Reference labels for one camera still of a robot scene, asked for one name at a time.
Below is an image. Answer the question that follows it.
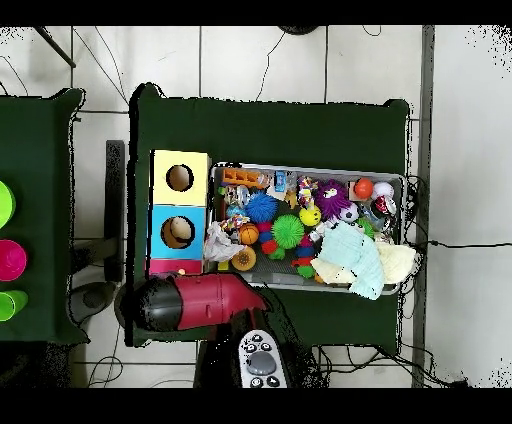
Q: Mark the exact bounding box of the light blue knitted cloth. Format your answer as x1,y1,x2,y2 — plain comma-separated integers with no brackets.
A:
318,222,387,301

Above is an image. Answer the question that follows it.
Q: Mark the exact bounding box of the cream waffle cloth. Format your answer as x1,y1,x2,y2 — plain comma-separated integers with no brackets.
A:
310,239,419,287

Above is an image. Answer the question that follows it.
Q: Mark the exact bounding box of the wooden box with three holes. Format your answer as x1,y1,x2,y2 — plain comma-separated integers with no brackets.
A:
146,149,213,277

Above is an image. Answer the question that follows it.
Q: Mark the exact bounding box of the shallow clear mesh bin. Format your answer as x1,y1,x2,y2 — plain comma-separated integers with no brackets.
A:
204,162,405,296

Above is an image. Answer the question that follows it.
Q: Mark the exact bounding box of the large blue spiky ball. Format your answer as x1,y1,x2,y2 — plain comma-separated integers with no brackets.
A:
244,191,279,224

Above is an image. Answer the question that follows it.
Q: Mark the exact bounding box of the orange basketball toy ball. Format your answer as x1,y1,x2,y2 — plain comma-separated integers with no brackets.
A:
238,222,261,246

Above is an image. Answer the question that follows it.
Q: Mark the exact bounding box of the long orange building block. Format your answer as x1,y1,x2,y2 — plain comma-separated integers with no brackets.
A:
222,166,270,189

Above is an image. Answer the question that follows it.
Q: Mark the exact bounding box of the green spiky ball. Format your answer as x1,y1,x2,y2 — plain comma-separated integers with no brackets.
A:
271,215,306,251

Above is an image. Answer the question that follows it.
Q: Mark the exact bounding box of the tan orange ball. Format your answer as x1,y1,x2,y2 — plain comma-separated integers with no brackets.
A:
231,245,258,272

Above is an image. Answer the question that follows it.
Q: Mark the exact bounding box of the yellow smiley ball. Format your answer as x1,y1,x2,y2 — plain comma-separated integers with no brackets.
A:
299,203,323,227

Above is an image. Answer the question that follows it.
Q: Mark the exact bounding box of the purple spiky ball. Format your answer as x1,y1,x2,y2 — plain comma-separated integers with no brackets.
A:
313,180,352,220

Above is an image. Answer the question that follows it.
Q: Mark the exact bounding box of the small soccer ball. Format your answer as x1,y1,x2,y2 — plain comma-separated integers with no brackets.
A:
338,202,361,225

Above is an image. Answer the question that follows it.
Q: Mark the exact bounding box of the dark green table cloth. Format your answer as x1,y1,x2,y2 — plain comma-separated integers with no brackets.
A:
127,83,413,349

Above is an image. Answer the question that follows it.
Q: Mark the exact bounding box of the white baseball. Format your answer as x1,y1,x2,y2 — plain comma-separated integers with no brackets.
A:
373,180,395,201

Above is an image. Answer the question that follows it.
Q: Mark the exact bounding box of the black panel on stand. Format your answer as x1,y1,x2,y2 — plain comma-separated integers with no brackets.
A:
70,139,128,317

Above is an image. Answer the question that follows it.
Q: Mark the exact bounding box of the black round base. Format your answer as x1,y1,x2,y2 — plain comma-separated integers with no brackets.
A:
277,25,321,37

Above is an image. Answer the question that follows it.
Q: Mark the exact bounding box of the side table with green cloth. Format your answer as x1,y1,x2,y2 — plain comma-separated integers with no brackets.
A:
0,87,88,345

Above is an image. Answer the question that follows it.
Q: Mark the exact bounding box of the pink plastic cup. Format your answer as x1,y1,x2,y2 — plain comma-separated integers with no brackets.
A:
0,239,29,283

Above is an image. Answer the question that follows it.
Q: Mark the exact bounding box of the yellow-green plastic cup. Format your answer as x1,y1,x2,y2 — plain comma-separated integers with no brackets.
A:
0,179,17,230

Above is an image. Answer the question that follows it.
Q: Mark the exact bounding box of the bright green plastic cup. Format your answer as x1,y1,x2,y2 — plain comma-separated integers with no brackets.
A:
0,289,30,323

